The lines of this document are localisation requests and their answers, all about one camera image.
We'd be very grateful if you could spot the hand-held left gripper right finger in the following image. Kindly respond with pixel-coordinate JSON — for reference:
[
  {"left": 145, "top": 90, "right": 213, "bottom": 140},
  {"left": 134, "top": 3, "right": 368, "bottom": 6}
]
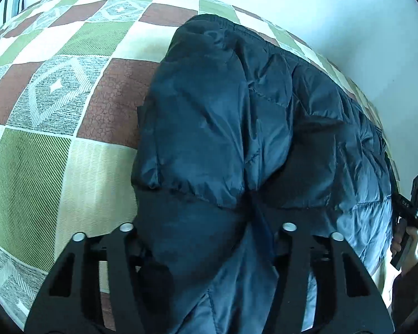
[{"left": 274, "top": 222, "right": 396, "bottom": 334}]

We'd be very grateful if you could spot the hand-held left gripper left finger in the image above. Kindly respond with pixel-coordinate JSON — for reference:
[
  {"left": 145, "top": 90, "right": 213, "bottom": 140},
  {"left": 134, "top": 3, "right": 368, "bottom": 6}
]
[{"left": 24, "top": 223, "right": 151, "bottom": 334}]

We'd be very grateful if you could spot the black quilted jacket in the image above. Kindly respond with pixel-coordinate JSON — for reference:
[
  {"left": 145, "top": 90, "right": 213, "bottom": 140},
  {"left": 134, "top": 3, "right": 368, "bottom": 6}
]
[{"left": 130, "top": 14, "right": 395, "bottom": 334}]

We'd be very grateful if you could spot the person's right forearm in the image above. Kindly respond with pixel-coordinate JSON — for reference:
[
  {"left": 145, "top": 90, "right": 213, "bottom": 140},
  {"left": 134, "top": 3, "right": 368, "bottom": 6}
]
[{"left": 391, "top": 257, "right": 418, "bottom": 325}]

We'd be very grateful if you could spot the person's right hand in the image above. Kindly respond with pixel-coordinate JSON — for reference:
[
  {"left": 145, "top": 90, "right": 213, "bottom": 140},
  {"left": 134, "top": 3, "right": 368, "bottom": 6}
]
[{"left": 391, "top": 221, "right": 418, "bottom": 269}]

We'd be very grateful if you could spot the bed with checkered sheet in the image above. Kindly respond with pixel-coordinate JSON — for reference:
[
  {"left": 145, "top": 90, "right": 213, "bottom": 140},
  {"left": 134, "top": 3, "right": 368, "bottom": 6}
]
[{"left": 0, "top": 0, "right": 402, "bottom": 331}]

